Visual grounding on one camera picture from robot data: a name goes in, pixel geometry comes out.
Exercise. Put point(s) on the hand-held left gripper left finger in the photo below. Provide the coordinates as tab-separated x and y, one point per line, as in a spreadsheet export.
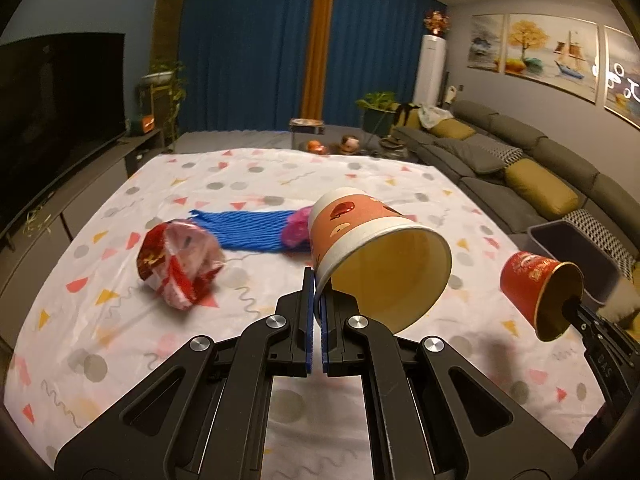
310	330

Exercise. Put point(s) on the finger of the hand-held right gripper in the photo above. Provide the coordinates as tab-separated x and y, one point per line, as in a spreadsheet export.
575	307

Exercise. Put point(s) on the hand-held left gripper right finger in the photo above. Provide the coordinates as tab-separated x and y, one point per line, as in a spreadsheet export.
325	350

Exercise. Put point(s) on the red paper cup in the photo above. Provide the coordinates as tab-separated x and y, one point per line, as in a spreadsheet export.
525	280

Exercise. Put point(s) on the dark grey trash bin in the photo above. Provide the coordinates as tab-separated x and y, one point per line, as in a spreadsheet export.
565	240

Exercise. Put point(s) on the pink foam net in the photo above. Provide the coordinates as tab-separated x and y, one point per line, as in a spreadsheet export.
296	227

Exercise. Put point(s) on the large orange white paper cup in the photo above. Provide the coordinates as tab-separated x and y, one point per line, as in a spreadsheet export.
360	220

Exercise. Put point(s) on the blue foam net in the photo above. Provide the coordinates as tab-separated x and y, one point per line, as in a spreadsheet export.
240	227

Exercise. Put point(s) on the red white snack bag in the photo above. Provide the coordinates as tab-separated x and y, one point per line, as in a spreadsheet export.
175	265

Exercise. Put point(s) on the black white patterned pillow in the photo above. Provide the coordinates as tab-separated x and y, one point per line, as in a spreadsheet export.
597	235
509	155

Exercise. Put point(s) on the large yellow pillow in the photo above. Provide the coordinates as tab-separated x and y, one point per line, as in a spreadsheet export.
542	190

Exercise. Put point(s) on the grey sectional sofa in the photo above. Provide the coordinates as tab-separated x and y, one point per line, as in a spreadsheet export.
480	187

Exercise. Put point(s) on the white patterned tablecloth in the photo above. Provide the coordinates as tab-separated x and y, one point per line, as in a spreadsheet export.
380	180

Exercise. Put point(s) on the small orange toy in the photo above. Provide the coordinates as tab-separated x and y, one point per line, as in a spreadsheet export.
317	146

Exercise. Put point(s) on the flat grey pillow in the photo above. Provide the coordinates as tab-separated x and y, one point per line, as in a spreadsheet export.
470	152

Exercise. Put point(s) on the doll head toy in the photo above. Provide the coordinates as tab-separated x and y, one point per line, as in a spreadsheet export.
350	143

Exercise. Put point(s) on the flat printed box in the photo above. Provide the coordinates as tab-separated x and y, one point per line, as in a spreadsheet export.
306	124

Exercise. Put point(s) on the small yellow pillow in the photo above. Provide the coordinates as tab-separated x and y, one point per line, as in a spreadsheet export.
452	130

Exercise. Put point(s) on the framed grey abstract painting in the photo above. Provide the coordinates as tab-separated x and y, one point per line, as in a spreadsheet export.
625	80

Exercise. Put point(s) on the potted plant green pot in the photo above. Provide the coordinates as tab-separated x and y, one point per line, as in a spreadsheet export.
375	105

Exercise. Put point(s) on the black cloth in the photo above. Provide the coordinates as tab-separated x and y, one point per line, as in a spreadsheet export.
407	112

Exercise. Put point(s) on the white cloth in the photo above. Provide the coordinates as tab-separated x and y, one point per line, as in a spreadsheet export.
432	114

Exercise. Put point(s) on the white plastic jug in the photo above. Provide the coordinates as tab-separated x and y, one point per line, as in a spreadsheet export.
451	94

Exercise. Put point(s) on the framed sailboat tree painting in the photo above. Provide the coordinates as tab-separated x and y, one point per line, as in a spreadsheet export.
550	52

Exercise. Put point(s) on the small orange lit device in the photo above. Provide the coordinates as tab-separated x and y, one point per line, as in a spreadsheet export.
146	124

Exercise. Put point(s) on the grey television cabinet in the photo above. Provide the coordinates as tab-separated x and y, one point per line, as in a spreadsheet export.
90	185

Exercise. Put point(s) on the gold plant stand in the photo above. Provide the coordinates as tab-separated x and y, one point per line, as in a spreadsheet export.
162	110

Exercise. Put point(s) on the white standing air conditioner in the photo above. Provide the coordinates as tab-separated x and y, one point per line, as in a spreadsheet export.
429	70

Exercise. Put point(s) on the small framed landscape painting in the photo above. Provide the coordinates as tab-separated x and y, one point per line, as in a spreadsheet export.
485	42

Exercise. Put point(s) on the orange curtain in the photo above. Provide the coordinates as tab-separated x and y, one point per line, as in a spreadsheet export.
317	45

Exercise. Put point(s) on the blue curtain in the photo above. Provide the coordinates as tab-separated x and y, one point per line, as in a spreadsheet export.
380	45
245	50

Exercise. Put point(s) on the trailing plant white bowl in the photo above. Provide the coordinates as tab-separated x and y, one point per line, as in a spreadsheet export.
160	77

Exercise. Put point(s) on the red gold flower decoration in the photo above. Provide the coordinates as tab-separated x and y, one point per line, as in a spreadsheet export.
436	22

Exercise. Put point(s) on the black flat television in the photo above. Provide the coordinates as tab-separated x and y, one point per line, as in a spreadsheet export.
55	125

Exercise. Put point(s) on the brown wooden wall panel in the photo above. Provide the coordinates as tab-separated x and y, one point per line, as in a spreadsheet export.
167	20

